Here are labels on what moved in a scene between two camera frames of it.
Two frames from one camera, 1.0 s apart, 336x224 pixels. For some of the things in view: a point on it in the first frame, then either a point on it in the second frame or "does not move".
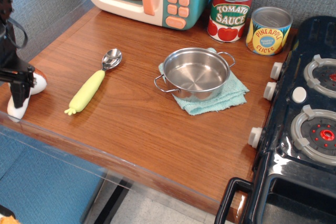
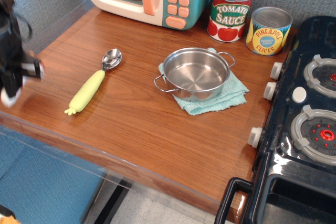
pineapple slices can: (268, 30) does not move
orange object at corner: (9, 220) does not move
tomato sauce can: (230, 10) does not move
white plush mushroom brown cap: (16, 114) -> (28, 67)
